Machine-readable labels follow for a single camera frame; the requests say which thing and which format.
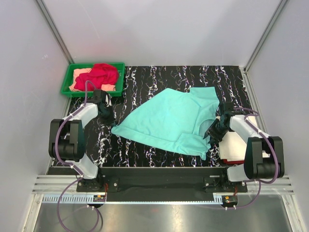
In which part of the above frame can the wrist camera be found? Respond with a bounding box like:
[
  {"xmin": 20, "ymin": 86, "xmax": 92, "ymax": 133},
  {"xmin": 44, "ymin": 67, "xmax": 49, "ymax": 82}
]
[
  {"xmin": 92, "ymin": 89, "xmax": 112, "ymax": 105},
  {"xmin": 219, "ymin": 102, "xmax": 235, "ymax": 116}
]

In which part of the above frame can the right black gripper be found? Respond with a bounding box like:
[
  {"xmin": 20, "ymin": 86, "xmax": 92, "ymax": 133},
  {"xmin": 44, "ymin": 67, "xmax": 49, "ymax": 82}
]
[{"xmin": 204, "ymin": 118, "xmax": 230, "ymax": 144}]

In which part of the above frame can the teal t-shirt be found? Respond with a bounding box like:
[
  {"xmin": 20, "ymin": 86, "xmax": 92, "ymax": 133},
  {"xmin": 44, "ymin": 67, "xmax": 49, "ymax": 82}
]
[{"xmin": 111, "ymin": 87, "xmax": 219, "ymax": 160}]

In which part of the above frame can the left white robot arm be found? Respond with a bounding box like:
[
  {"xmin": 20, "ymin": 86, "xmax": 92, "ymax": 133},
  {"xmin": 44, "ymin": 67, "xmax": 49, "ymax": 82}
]
[{"xmin": 48, "ymin": 103, "xmax": 113, "ymax": 191}]

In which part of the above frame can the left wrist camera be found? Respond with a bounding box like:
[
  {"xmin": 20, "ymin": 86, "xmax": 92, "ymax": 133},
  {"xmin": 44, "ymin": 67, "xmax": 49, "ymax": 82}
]
[{"xmin": 92, "ymin": 89, "xmax": 112, "ymax": 105}]

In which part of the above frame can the green plastic bin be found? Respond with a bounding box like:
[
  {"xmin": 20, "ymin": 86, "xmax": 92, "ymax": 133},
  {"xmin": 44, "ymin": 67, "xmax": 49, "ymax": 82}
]
[{"xmin": 59, "ymin": 62, "xmax": 126, "ymax": 98}]

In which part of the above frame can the red t-shirt in bin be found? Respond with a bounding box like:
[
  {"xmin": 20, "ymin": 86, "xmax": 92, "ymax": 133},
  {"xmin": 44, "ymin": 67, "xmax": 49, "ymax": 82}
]
[{"xmin": 74, "ymin": 63, "xmax": 119, "ymax": 91}]

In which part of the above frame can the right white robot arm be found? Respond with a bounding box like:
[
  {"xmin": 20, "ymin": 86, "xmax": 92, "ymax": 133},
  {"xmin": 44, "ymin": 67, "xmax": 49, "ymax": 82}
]
[{"xmin": 199, "ymin": 111, "xmax": 285, "ymax": 192}]

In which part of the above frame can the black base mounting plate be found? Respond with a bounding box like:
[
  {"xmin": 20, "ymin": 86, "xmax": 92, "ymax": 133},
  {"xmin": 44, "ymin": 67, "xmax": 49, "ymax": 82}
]
[{"xmin": 77, "ymin": 167, "xmax": 248, "ymax": 193}]

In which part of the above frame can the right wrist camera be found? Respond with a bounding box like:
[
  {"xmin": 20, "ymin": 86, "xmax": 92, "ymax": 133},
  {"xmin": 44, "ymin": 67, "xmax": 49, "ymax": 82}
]
[{"xmin": 219, "ymin": 102, "xmax": 235, "ymax": 116}]

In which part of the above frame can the folded red t-shirt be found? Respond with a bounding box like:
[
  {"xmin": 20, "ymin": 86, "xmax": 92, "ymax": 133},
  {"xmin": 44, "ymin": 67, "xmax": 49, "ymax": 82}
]
[{"xmin": 222, "ymin": 159, "xmax": 244, "ymax": 165}]

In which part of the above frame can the peach t-shirt in bin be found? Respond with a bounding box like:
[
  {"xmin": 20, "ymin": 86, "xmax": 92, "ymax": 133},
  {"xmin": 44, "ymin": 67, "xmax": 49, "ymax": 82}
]
[{"xmin": 69, "ymin": 68, "xmax": 116, "ymax": 92}]

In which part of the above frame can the folded white t-shirt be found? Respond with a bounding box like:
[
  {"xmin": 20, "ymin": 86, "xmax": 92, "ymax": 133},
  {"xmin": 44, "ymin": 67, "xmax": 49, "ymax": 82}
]
[{"xmin": 218, "ymin": 115, "xmax": 270, "ymax": 161}]

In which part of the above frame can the aluminium frame rail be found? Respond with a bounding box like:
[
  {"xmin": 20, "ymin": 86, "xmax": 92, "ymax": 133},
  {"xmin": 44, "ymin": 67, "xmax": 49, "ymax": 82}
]
[{"xmin": 33, "ymin": 175, "xmax": 294, "ymax": 195}]

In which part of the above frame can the black marble pattern mat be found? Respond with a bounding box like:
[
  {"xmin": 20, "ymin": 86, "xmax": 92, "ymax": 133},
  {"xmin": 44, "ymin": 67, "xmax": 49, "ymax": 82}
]
[{"xmin": 84, "ymin": 65, "xmax": 254, "ymax": 168}]

